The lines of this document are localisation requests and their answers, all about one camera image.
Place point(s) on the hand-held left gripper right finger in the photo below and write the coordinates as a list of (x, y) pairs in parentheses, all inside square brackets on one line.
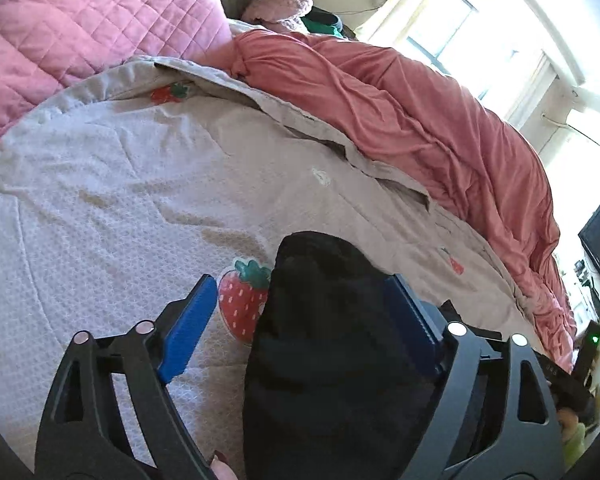
[(410, 325)]

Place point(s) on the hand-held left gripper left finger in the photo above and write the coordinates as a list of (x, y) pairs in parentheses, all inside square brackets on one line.
[(190, 330)]

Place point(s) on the black sweater with orange cuffs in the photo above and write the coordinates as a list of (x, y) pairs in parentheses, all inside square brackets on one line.
[(330, 360)]

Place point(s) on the dark green clothes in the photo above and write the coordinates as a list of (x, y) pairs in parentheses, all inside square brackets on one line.
[(322, 21)]

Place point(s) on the person's right hand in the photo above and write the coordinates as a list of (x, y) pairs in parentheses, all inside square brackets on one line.
[(569, 417)]

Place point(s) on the person's left hand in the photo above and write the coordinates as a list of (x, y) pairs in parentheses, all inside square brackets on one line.
[(225, 467)]

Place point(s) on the light green garment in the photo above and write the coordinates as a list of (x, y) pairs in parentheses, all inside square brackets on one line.
[(576, 447)]

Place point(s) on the strawberry printed blanket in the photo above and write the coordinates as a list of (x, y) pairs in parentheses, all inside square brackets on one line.
[(105, 185)]

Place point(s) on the salmon pink duvet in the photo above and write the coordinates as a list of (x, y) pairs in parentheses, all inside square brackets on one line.
[(405, 110)]

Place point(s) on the bright window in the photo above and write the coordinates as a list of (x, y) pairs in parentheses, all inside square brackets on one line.
[(460, 35)]

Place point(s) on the pink quilted bedspread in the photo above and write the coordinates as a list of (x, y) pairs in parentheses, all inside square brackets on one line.
[(80, 25)]

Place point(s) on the small dusty pink pillow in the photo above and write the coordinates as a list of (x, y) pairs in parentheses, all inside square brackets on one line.
[(280, 2)]

